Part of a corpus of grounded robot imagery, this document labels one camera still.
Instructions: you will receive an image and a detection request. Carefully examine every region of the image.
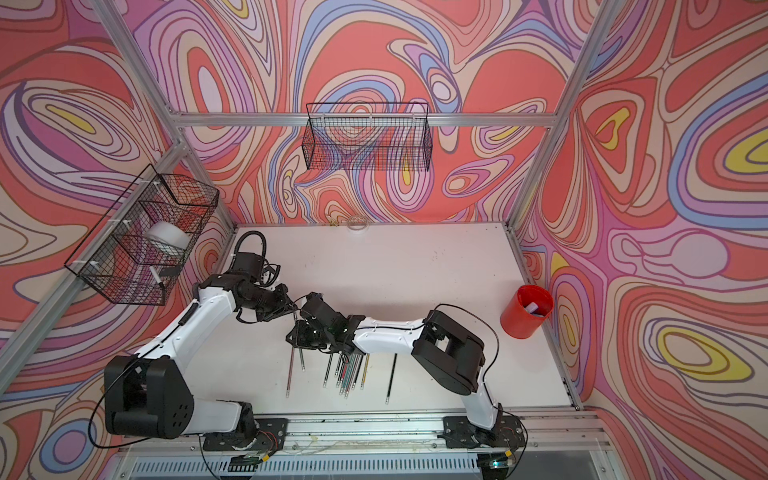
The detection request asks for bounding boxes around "green pencil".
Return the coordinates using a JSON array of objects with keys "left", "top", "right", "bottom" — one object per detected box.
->
[{"left": 323, "top": 353, "right": 334, "bottom": 388}]

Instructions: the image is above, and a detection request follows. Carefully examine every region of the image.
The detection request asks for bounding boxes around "red pencil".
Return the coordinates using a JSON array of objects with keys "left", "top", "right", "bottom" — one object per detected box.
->
[{"left": 285, "top": 347, "right": 296, "bottom": 398}]

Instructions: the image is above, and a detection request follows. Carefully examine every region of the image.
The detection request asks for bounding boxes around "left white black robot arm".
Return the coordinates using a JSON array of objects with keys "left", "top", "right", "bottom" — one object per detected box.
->
[{"left": 97, "top": 230, "right": 295, "bottom": 444}]

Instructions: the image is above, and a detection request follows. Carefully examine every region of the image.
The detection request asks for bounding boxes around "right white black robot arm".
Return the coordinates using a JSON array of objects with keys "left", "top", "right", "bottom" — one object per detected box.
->
[{"left": 286, "top": 292, "right": 528, "bottom": 455}]

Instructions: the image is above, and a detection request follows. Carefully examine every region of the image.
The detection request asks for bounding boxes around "bundle of coloured pencils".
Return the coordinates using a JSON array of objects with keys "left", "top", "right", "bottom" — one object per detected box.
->
[{"left": 336, "top": 353, "right": 364, "bottom": 398}]

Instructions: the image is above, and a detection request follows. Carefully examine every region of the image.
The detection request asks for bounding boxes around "black pencil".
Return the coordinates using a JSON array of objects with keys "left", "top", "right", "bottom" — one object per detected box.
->
[{"left": 385, "top": 354, "right": 398, "bottom": 405}]

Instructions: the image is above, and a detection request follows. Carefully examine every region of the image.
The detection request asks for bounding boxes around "white marker in basket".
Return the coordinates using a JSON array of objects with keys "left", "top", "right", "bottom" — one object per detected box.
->
[{"left": 149, "top": 266, "right": 169, "bottom": 291}]

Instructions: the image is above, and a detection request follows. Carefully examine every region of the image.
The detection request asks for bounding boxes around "white tape roll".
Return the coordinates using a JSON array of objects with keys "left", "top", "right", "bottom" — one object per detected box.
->
[{"left": 144, "top": 221, "right": 191, "bottom": 256}]

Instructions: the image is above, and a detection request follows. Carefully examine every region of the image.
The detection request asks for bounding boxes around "red plastic cup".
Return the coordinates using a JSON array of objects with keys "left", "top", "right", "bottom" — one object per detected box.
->
[{"left": 500, "top": 285, "right": 554, "bottom": 339}]

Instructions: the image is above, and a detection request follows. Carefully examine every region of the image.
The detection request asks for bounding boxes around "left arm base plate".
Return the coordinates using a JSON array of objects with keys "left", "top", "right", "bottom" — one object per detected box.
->
[{"left": 202, "top": 417, "right": 289, "bottom": 454}]

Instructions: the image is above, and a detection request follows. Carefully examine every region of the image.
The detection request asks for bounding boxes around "left wall wire basket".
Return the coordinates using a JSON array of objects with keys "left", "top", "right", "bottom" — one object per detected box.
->
[{"left": 65, "top": 166, "right": 219, "bottom": 306}]

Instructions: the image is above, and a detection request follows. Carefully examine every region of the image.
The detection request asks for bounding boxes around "wall wire basket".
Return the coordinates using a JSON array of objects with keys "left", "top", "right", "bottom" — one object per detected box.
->
[
  {"left": 65, "top": 166, "right": 219, "bottom": 306},
  {"left": 301, "top": 101, "right": 433, "bottom": 173}
]

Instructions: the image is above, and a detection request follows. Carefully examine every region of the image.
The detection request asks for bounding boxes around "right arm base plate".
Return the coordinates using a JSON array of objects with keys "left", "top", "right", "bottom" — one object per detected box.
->
[{"left": 438, "top": 414, "right": 527, "bottom": 451}]

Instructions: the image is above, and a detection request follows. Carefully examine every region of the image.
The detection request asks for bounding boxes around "back wall wire basket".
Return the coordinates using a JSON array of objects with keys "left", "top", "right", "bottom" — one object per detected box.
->
[{"left": 301, "top": 101, "right": 433, "bottom": 173}]

